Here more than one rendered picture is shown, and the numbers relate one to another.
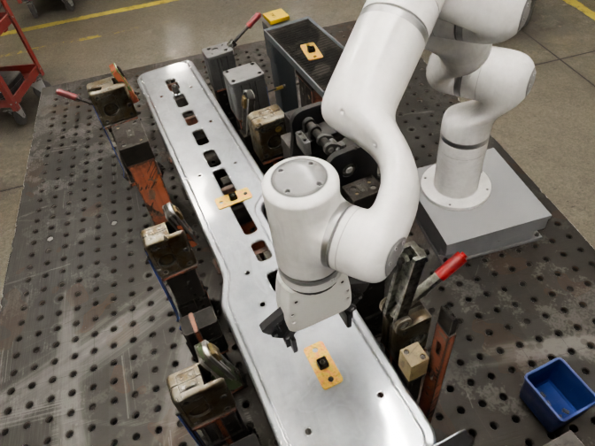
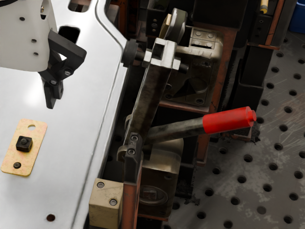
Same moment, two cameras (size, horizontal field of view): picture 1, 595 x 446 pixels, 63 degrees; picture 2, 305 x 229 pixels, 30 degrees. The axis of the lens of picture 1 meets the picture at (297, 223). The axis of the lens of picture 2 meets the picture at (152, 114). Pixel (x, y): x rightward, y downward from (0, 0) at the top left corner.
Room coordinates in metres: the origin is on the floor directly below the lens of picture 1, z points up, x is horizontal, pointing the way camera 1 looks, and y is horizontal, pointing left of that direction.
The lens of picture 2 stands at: (0.08, -0.31, 1.61)
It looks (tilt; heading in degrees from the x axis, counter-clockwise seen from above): 52 degrees down; 24
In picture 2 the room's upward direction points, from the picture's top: 6 degrees clockwise
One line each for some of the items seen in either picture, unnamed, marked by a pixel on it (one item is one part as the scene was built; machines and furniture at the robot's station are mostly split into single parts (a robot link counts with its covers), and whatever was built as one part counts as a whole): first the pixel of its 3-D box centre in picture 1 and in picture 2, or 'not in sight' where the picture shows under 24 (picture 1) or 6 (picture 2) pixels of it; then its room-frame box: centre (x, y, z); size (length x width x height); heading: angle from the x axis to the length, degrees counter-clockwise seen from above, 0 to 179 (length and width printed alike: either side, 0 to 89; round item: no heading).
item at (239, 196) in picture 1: (233, 196); not in sight; (0.83, 0.14, 1.01); 0.08 x 0.04 x 0.01; 109
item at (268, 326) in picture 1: (285, 315); not in sight; (0.37, 0.03, 1.19); 0.08 x 0.01 x 0.06; 108
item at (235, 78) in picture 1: (255, 134); not in sight; (1.19, 0.09, 0.90); 0.13 x 0.10 x 0.41; 109
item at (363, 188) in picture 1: (362, 254); (203, 82); (0.68, -0.14, 0.91); 0.07 x 0.05 x 0.42; 109
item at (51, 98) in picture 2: (351, 305); (62, 82); (0.40, -0.06, 1.14); 0.03 x 0.03 x 0.07; 19
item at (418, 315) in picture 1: (401, 358); (145, 216); (0.44, -0.17, 0.88); 0.07 x 0.06 x 0.35; 109
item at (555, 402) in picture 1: (554, 396); not in sight; (0.37, -0.48, 0.74); 0.11 x 0.10 x 0.09; 19
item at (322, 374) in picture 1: (322, 363); (24, 144); (0.39, -0.01, 1.01); 0.08 x 0.04 x 0.01; 19
